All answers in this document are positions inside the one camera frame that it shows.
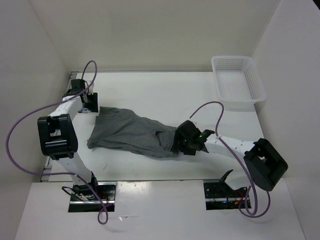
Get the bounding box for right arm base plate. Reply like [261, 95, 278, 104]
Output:
[203, 179, 248, 211]

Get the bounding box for grey shorts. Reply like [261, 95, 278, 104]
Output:
[87, 106, 179, 159]

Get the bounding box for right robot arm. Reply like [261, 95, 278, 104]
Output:
[171, 120, 289, 197]

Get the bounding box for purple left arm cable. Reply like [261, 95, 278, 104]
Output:
[5, 60, 111, 225]

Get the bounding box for white plastic basket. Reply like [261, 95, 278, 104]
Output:
[211, 55, 267, 109]

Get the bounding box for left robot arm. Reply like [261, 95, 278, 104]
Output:
[37, 79, 100, 200]

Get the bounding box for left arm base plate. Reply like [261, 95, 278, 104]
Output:
[61, 182, 117, 213]

